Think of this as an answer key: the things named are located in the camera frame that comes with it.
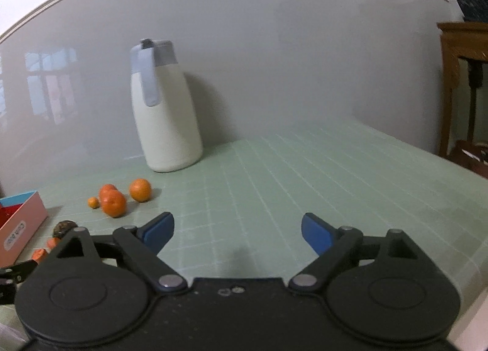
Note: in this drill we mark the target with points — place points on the brown round fruit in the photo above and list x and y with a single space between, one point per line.
64 228

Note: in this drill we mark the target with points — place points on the green cutting mat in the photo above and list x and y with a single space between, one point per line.
267 183

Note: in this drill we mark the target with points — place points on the orange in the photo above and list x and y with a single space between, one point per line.
106 187
140 189
113 203

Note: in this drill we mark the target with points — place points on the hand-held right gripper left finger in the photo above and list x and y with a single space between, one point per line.
157 232

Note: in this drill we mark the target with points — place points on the wooden side table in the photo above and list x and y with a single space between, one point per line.
455 46

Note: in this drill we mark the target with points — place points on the white jug with blue lid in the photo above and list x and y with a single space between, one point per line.
169 122

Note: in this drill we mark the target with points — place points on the dark brown object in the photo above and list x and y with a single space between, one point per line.
471 158

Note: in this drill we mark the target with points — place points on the small kumquat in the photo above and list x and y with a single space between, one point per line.
93 202

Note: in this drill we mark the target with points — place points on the pink cardboard box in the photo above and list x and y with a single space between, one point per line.
21 227

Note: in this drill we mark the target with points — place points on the small red-orange fruit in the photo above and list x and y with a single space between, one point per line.
53 243
39 254

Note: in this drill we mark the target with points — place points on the red object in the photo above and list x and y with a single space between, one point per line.
3 214

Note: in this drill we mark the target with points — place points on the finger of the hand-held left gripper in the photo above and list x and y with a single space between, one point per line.
20 270

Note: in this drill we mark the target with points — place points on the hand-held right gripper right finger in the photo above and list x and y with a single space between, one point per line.
315 234

